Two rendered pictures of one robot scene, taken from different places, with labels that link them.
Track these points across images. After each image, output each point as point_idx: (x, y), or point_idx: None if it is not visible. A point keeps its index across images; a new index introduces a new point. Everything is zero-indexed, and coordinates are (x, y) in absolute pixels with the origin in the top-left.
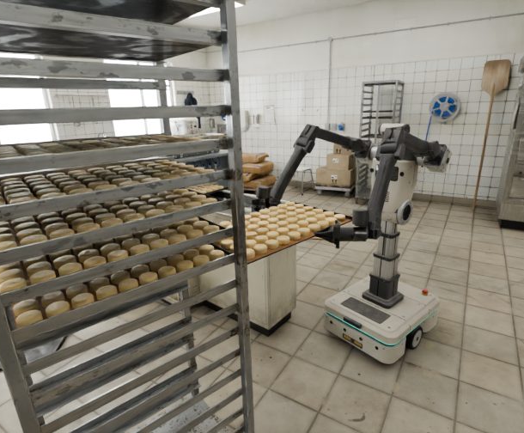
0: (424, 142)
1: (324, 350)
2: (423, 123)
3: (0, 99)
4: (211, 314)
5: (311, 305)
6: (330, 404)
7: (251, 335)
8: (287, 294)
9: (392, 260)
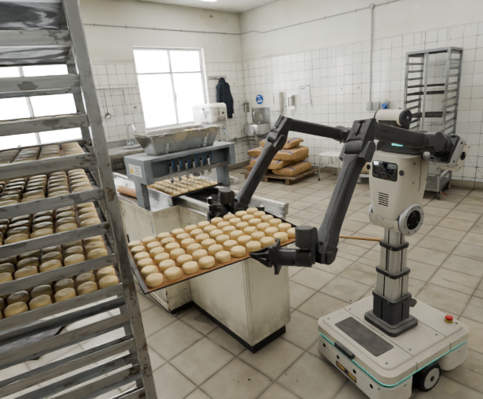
0: (419, 134)
1: (313, 378)
2: None
3: (39, 96)
4: (97, 351)
5: (313, 319)
6: None
7: (235, 349)
8: (276, 306)
9: (397, 278)
